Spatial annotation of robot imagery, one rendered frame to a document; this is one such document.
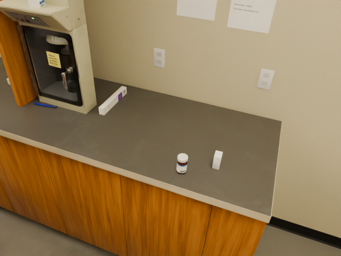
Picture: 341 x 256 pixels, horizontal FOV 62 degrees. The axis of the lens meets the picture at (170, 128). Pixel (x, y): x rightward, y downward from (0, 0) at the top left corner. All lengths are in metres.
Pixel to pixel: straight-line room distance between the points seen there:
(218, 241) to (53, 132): 0.98
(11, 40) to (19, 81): 0.22
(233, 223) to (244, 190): 0.16
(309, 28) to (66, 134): 1.29
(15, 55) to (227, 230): 1.38
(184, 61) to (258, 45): 0.42
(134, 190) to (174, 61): 0.80
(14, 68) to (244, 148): 1.28
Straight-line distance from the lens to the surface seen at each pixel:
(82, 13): 1.52
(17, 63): 1.77
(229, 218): 1.33
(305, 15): 1.56
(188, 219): 1.42
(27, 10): 1.44
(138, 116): 1.62
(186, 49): 1.70
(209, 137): 1.50
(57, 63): 1.60
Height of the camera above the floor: 1.86
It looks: 37 degrees down
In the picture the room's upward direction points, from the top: 3 degrees clockwise
